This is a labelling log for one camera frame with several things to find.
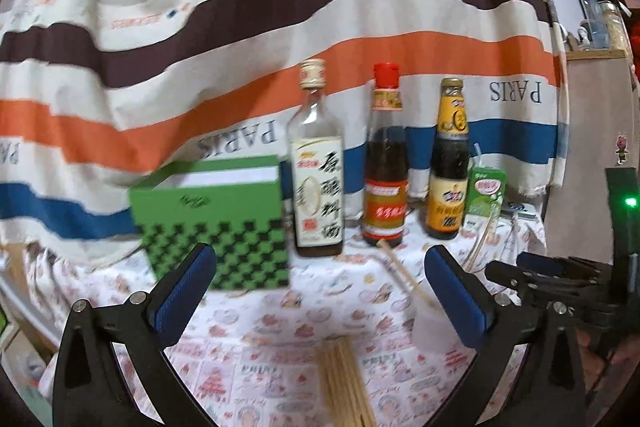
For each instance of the green drink carton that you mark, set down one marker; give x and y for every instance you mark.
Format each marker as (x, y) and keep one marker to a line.
(482, 202)

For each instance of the pile of wooden chopsticks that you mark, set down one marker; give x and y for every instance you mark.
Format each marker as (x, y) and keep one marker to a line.
(345, 382)

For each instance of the red cap sauce bottle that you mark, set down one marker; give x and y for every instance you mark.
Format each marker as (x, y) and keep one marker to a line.
(385, 167)

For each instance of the green checkered box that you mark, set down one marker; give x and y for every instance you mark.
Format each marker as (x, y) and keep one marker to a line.
(235, 207)

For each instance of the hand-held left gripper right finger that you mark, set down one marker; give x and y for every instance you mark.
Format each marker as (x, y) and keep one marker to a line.
(455, 297)

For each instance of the small grey device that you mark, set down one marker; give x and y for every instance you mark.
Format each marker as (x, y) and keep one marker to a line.
(517, 210)

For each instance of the yellow label dark sauce bottle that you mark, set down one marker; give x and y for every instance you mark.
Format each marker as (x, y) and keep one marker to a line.
(445, 207)

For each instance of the white drinking straw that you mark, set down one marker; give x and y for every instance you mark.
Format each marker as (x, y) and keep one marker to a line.
(477, 157)

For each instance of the striped cloth backdrop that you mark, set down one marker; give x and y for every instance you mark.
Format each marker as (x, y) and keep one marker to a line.
(200, 7)

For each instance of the blue cap plastic bottle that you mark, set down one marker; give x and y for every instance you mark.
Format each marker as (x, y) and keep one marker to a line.
(592, 14)

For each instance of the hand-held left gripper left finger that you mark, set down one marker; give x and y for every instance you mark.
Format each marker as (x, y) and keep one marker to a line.
(185, 292)

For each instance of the wooden chopstick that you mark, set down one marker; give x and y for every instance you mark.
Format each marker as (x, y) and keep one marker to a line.
(482, 242)
(400, 269)

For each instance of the printed cartoon tablecloth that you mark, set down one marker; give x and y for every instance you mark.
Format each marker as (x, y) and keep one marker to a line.
(280, 322)

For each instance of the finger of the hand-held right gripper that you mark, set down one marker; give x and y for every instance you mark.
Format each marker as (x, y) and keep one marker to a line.
(540, 282)
(570, 267)

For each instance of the clear bottle white label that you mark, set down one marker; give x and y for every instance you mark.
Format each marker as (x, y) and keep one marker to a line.
(317, 207)

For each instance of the cartoon sticker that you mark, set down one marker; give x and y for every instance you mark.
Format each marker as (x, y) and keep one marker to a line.
(621, 147)

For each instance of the brown cardboard panel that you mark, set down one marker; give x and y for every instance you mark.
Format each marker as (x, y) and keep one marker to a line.
(585, 132)

